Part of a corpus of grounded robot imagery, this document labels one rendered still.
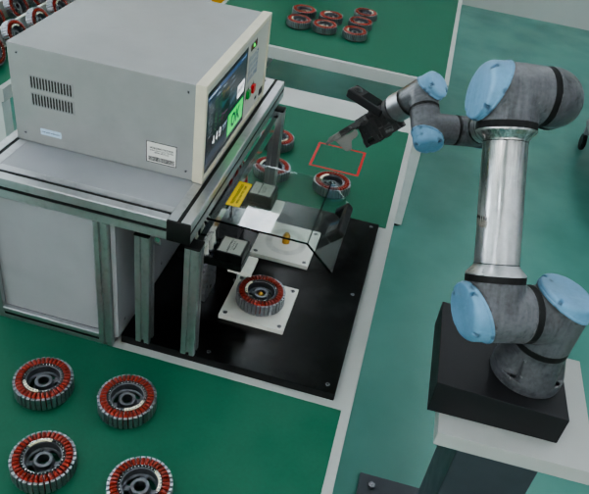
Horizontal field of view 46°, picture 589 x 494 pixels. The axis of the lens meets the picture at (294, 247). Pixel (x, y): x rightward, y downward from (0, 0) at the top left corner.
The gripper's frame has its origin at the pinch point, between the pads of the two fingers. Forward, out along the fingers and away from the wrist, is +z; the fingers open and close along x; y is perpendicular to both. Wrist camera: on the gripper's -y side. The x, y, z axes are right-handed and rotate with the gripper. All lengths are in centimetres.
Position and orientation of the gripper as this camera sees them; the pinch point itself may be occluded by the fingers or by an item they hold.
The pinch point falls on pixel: (339, 134)
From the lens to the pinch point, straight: 199.2
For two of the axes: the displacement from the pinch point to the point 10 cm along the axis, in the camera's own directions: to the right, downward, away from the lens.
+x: 6.1, -4.1, 6.8
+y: 5.0, 8.6, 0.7
